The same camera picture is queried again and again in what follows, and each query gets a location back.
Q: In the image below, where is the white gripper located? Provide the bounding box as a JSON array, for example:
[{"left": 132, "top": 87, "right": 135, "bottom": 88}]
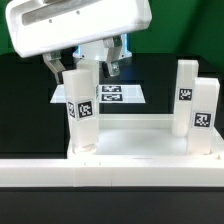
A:
[{"left": 5, "top": 0, "right": 152, "bottom": 84}]

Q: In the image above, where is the white desk top tray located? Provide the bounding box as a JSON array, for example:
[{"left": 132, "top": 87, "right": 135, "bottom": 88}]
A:
[{"left": 67, "top": 114, "right": 224, "bottom": 160}]

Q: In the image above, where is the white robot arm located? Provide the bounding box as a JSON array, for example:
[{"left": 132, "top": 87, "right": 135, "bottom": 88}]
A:
[{"left": 5, "top": 0, "right": 152, "bottom": 76}]

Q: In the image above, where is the fiducial marker sheet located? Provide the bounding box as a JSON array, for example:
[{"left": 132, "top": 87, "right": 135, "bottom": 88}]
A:
[{"left": 49, "top": 84, "right": 147, "bottom": 104}]

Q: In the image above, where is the white L-shaped fence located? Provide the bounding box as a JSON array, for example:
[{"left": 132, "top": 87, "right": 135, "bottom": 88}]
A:
[{"left": 0, "top": 135, "right": 224, "bottom": 187}]

